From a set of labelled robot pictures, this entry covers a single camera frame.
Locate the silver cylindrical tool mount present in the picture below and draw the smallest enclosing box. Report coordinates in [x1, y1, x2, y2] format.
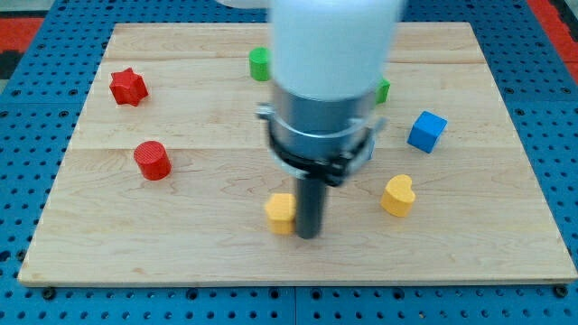
[257, 84, 386, 187]

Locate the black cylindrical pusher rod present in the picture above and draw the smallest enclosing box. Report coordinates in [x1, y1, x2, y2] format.
[295, 179, 327, 239]

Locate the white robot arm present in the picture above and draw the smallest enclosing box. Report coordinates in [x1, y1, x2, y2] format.
[226, 0, 405, 238]

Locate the green block behind arm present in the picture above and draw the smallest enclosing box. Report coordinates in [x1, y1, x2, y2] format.
[376, 78, 391, 104]

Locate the yellow heart block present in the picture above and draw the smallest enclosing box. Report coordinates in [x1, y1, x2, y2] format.
[380, 174, 416, 218]

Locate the yellow pentagon block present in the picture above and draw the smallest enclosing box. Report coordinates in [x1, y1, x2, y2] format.
[265, 193, 296, 235]

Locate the blue cube block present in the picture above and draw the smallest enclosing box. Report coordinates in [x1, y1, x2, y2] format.
[407, 111, 448, 153]

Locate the green cylinder block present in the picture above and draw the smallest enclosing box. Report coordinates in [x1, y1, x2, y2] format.
[248, 47, 270, 81]

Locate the wooden board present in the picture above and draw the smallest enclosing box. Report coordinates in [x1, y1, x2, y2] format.
[18, 23, 577, 287]

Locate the red cylinder block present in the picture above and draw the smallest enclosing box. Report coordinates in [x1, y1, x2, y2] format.
[134, 141, 172, 181]

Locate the red star block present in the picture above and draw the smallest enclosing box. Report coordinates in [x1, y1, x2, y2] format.
[109, 68, 149, 107]

